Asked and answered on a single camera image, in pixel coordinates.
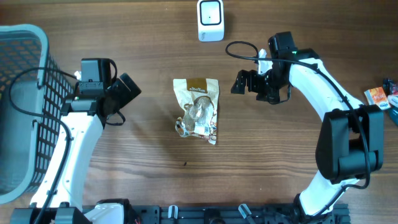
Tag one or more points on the orange tissue pack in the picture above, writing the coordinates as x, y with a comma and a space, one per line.
376, 96

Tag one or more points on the grey plastic shopping basket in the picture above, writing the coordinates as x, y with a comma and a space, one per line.
32, 93

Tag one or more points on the beige plastic pouch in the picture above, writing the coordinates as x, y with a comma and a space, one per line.
198, 97

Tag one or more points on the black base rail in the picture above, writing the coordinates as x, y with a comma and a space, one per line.
266, 214

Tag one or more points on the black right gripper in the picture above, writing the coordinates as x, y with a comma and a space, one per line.
273, 96

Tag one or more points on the white barcode scanner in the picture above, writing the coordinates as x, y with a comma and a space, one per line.
210, 17

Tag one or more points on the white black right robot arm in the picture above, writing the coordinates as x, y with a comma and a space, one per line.
351, 142

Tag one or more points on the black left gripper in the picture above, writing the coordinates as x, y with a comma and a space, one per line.
118, 87

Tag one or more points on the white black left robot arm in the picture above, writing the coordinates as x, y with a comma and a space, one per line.
59, 197

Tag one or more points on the red tissue pack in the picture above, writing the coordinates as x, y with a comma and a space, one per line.
393, 100

